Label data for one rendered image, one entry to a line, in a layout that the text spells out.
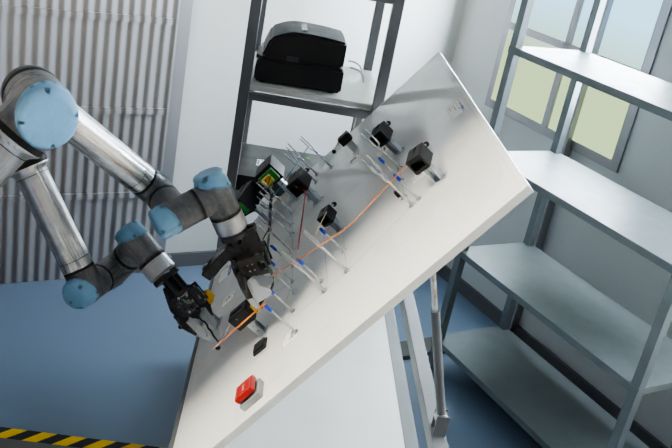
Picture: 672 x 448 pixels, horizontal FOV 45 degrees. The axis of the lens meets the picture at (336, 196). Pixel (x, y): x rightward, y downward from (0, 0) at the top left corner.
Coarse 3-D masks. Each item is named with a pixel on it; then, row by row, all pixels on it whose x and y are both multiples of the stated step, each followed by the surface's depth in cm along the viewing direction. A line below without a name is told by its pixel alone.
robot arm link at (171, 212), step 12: (156, 192) 184; (168, 192) 183; (192, 192) 181; (156, 204) 182; (168, 204) 179; (180, 204) 179; (192, 204) 179; (156, 216) 177; (168, 216) 177; (180, 216) 178; (192, 216) 179; (204, 216) 181; (156, 228) 179; (168, 228) 178; (180, 228) 179
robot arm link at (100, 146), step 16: (80, 112) 172; (80, 128) 171; (96, 128) 174; (80, 144) 173; (96, 144) 174; (112, 144) 177; (96, 160) 177; (112, 160) 178; (128, 160) 180; (144, 160) 187; (112, 176) 182; (128, 176) 182; (144, 176) 184; (160, 176) 188; (144, 192) 186
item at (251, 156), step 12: (252, 144) 320; (240, 156) 305; (252, 156) 308; (264, 156) 310; (276, 156) 312; (288, 156) 315; (300, 156) 317; (312, 156) 320; (240, 168) 294; (252, 168) 296; (288, 168) 303; (240, 180) 289
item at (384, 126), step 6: (378, 126) 219; (384, 126) 218; (372, 132) 219; (378, 132) 216; (384, 132) 216; (390, 132) 219; (372, 138) 217; (378, 138) 220; (384, 138) 218; (390, 138) 217; (384, 144) 217; (390, 144) 221; (396, 144) 220; (390, 150) 220; (396, 150) 222; (402, 150) 219
